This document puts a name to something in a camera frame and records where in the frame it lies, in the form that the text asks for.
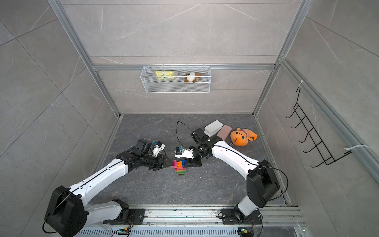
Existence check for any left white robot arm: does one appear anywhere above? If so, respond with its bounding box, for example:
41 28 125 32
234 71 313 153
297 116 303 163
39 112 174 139
44 139 174 237

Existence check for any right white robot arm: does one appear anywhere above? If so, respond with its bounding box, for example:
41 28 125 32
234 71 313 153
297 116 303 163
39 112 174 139
187 128 280 222

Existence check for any white rectangular box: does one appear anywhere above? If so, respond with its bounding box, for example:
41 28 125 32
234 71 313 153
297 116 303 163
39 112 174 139
204 120 223 137

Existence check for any pink rectangular box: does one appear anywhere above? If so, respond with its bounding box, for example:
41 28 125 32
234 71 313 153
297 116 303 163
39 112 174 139
216 124 232 141

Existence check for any orange plush toy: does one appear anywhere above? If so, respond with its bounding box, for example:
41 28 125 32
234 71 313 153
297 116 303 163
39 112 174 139
230 128 258 147

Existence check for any brown white plush toy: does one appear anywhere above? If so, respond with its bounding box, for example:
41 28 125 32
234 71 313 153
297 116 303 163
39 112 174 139
184 72 202 83

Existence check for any yellow packet in basket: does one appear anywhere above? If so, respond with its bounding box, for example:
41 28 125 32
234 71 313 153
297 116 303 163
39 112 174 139
155 70 179 80

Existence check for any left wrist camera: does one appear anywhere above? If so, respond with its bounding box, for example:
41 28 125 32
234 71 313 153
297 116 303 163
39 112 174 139
153 141 166 157

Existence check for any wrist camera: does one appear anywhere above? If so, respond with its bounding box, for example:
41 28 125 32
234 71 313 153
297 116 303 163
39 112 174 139
175 147 193 159
153 141 166 157

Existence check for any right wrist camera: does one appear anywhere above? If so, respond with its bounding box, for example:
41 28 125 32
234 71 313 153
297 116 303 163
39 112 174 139
175 147 193 159

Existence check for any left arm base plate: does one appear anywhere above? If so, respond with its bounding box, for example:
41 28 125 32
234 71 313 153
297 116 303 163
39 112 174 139
103 208 145 225

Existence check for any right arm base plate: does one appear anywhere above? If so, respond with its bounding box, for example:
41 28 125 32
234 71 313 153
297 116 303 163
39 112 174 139
217 208 263 225

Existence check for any white wire basket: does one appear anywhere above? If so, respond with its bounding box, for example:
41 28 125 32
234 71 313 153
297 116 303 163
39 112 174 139
140 65 212 93

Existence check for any aluminium mounting rail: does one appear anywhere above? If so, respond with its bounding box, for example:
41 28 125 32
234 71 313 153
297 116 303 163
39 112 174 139
60 205 306 229

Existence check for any black wall hook rack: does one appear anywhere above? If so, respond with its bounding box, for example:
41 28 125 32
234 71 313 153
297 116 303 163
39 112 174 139
285 87 352 168

